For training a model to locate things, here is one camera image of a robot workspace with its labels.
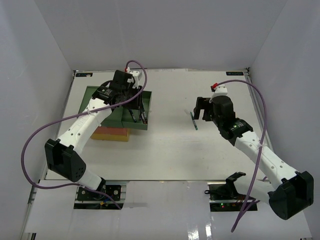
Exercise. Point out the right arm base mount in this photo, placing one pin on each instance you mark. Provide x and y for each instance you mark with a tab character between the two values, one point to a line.
221	200

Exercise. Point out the right black corner label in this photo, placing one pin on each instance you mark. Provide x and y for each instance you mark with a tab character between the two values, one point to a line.
234	73

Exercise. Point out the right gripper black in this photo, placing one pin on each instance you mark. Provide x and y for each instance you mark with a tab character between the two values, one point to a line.
206	105

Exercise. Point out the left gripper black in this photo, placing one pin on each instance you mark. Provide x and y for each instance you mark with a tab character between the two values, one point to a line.
136	104

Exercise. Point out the green pen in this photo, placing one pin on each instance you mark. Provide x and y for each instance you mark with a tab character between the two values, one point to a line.
193	120

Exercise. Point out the green drawer cabinet box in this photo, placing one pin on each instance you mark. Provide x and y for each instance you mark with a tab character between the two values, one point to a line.
112	128

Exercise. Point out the blue pen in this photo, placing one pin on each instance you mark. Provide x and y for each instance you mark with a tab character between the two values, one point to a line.
132	116

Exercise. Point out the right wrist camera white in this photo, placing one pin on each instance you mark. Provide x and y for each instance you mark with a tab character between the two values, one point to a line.
218	90

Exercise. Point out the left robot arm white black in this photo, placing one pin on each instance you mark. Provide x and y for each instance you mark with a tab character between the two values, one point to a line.
63	155

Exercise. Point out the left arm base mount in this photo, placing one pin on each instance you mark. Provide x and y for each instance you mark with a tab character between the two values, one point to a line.
88	200

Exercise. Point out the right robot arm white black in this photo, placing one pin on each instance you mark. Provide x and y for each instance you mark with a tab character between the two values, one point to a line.
287	191

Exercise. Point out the black corner label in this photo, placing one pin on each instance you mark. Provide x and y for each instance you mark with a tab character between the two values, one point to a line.
83	74
234	73

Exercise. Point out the left black corner label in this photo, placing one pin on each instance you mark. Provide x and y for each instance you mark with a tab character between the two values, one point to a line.
83	74

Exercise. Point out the purple pen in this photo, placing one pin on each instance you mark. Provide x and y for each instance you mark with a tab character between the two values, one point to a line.
140	113

